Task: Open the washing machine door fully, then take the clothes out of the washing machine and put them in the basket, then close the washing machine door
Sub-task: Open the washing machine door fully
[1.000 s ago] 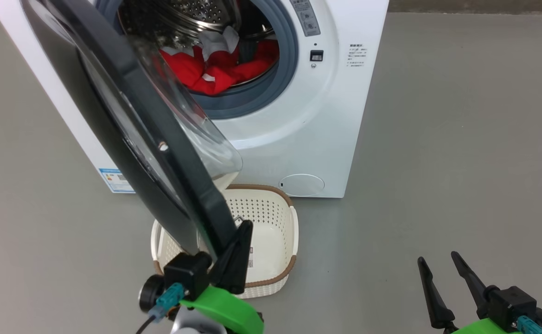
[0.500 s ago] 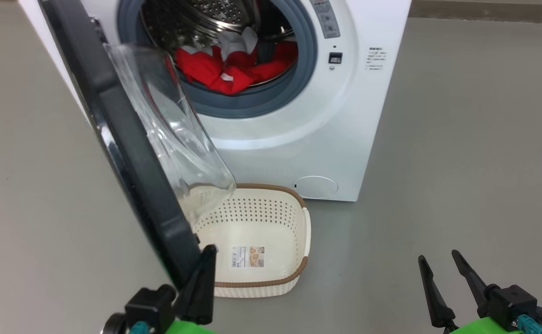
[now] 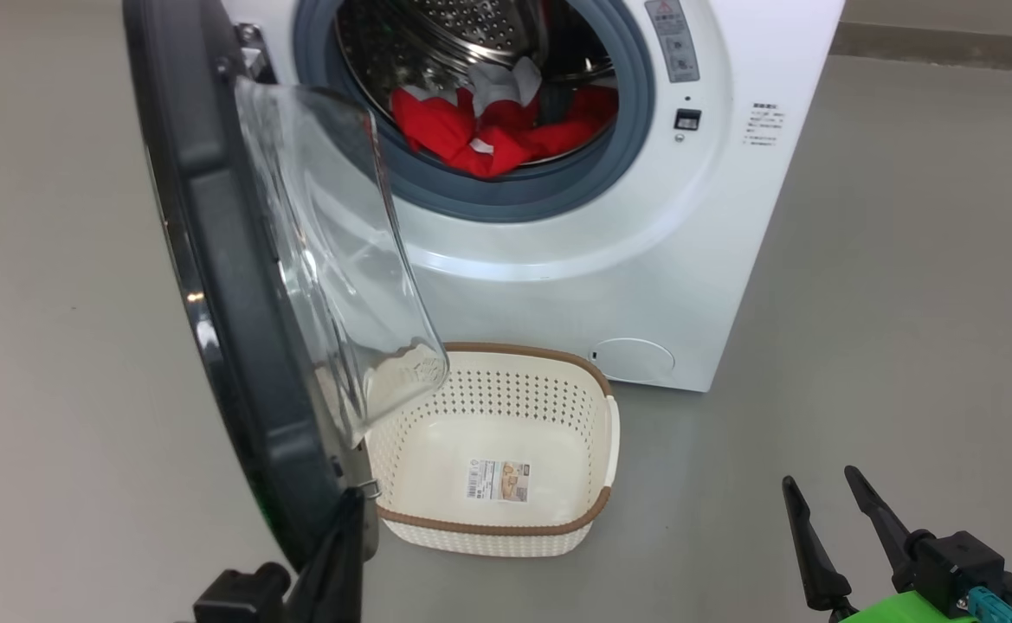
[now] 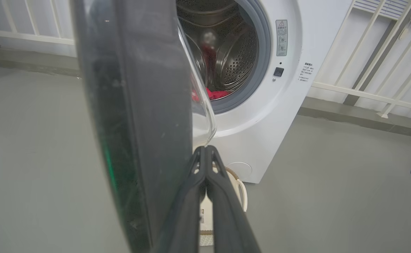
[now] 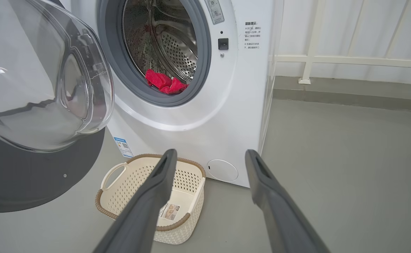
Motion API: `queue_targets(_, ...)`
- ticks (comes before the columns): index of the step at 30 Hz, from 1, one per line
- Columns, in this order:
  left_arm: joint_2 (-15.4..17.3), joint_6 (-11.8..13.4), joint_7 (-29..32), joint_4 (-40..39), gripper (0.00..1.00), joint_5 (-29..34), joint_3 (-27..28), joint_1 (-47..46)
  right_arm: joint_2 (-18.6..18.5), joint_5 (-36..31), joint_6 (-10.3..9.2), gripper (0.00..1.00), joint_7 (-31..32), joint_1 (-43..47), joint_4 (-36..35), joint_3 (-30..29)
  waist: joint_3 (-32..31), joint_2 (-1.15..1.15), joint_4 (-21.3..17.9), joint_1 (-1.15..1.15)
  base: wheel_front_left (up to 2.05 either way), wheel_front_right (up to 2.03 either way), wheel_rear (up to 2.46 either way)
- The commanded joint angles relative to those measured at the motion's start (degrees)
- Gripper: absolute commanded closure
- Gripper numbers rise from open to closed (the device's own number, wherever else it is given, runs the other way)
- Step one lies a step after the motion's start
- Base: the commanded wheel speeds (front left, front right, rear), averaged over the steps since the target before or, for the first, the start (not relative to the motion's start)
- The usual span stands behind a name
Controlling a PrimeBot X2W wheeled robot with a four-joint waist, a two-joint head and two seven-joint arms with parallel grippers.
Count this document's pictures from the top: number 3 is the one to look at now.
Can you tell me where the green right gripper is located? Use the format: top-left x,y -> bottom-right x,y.
781,466 -> 983,623

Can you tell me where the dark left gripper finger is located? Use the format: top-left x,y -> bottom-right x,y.
285,519 -> 333,623
326,486 -> 366,623

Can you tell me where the black round glass washer door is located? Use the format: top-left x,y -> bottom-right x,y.
122,0 -> 450,572

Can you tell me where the red and white garment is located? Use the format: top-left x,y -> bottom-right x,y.
390,59 -> 619,178

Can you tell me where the printed product label sticker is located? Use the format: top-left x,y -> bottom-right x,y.
466,459 -> 531,503

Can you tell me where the cream laundry basket brown rim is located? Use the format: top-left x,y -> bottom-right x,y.
365,343 -> 621,557

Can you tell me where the white front-load washing machine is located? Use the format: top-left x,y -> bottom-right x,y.
220,0 -> 846,393

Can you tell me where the grey rubber door gasket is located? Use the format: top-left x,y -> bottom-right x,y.
292,0 -> 655,224

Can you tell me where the stainless steel washing machine drum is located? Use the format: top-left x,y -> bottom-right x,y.
335,0 -> 615,113

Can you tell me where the round white filter cover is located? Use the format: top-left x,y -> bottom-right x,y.
590,337 -> 676,384

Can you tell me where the grey warning sticker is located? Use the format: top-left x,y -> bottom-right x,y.
644,0 -> 701,84

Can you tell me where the teal right camera connector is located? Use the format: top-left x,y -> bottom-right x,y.
968,586 -> 1012,623

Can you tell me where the dark grey wall baseboard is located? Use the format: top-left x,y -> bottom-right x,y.
830,22 -> 1012,74

